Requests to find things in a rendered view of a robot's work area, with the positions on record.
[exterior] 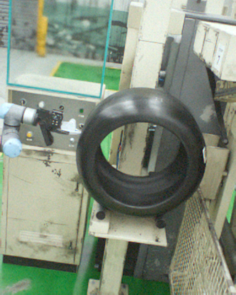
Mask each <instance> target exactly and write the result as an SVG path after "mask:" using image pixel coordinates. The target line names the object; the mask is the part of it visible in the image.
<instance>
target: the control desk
mask: <svg viewBox="0 0 236 295"><path fill-rule="evenodd" d="M105 88H106V85H104V84H103V88H102V94H101V99H100V98H91V97H86V96H78V95H69V94H65V93H60V92H53V91H47V90H38V89H34V88H25V87H17V86H12V85H7V86H5V103H9V104H14V105H17V106H23V107H26V108H31V109H35V110H37V108H38V107H41V108H42V109H46V110H51V109H56V110H59V111H64V113H63V115H64V117H63V120H62V123H63V122H69V121H70V120H71V119H75V121H76V129H78V130H80V131H81V130H82V129H83V127H84V124H85V121H86V119H87V118H88V116H89V114H90V112H91V111H92V110H93V109H94V108H95V106H96V105H97V104H98V103H99V102H100V101H101V100H103V99H104V93H105ZM51 134H52V138H53V144H52V145H50V146H46V143H45V141H44V137H43V134H42V131H41V128H40V126H39V123H38V124H37V127H34V126H29V125H26V124H21V127H20V140H21V142H22V151H21V153H20V155H18V156H16V157H14V158H10V157H8V156H7V155H5V154H4V153H3V171H2V213H1V254H2V262H4V263H9V264H14V265H19V266H27V267H36V268H42V269H51V270H59V271H65V272H74V273H77V267H78V266H79V263H80V259H81V254H82V250H83V247H84V240H85V235H86V230H87V221H88V216H89V206H90V195H89V193H88V192H87V191H86V190H85V187H84V185H83V184H82V183H81V180H80V178H79V174H78V171H77V166H76V147H77V142H78V139H79V136H80V133H79V134H75V135H67V134H59V133H55V132H51Z"/></svg>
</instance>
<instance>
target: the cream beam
mask: <svg viewBox="0 0 236 295"><path fill-rule="evenodd" d="M219 43H220V44H221V45H224V46H225V50H224V55H223V58H222V60H221V65H220V69H219V71H218V70H217V69H216V68H215V67H214V63H215V59H216V54H217V51H218V45H219ZM192 49H193V53H194V54H195V55H196V56H198V57H199V58H200V59H201V60H202V61H203V62H204V64H206V65H207V66H208V67H209V68H210V69H211V70H212V71H213V72H214V73H215V74H216V75H217V76H218V77H219V78H220V79H222V80H227V81H235V82H236V26H231V25H223V24H218V23H210V22H202V21H199V23H198V25H197V33H196V36H195V42H194V47H193V48H192Z"/></svg>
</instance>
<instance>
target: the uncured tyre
mask: <svg viewBox="0 0 236 295"><path fill-rule="evenodd" d="M168 95H169V96H168ZM115 97H116V99H114V100H111V99H112V98H115ZM154 97H157V98H161V99H163V102H162V101H157V100H154ZM137 122H147V123H152V124H156V125H158V126H161V127H163V128H165V129H167V130H169V131H171V132H172V133H173V134H174V135H175V136H176V137H177V138H178V139H179V140H180V145H179V150H178V152H177V153H176V155H175V158H174V159H173V161H172V162H171V163H170V164H169V165H168V166H166V168H164V169H163V170H161V171H160V172H158V173H154V174H151V175H146V176H133V175H128V174H126V173H122V172H121V171H119V170H117V169H116V168H114V167H113V166H112V165H111V164H110V163H109V162H108V161H107V159H106V157H105V155H104V153H103V152H102V150H101V142H102V141H103V140H104V139H105V138H106V137H107V136H108V135H109V134H110V133H111V132H112V131H114V130H116V129H118V128H120V127H122V126H124V125H127V124H131V123H137ZM204 147H205V150H206V155H207V149H206V144H205V140H204V137H203V134H202V131H201V129H200V127H199V126H198V124H197V122H196V120H195V118H194V116H193V115H192V113H191V111H190V110H189V109H188V108H187V107H186V106H185V105H184V104H183V102H182V101H180V100H179V99H177V98H175V97H174V96H172V95H170V94H167V93H166V92H164V91H162V90H158V89H154V88H147V87H135V88H127V89H123V90H120V91H118V92H115V93H113V94H112V95H110V96H108V97H106V98H105V99H103V100H101V101H100V102H99V103H98V104H97V105H96V106H95V108H94V109H93V110H92V111H91V112H90V114H89V115H88V118H87V119H86V121H85V124H84V127H83V129H82V130H81V133H80V136H79V139H78V142H77V147H76V166H77V171H78V174H79V178H80V180H81V183H82V184H83V185H84V187H85V190H86V191H87V192H88V193H89V195H90V196H91V197H92V198H93V199H94V200H95V201H96V202H97V203H99V204H100V205H101V206H103V207H105V208H107V209H108V210H109V211H111V212H113V213H116V214H119V215H122V216H128V217H132V218H150V217H154V216H160V215H163V214H166V213H169V212H171V211H173V210H175V209H176V208H177V207H180V206H181V205H182V204H184V203H185V202H186V201H188V200H189V199H190V198H191V197H192V195H193V194H194V193H195V191H196V190H197V188H198V186H199V184H200V183H201V182H202V179H203V176H204V173H205V168H206V164H207V161H206V162H204V156H203V149H204Z"/></svg>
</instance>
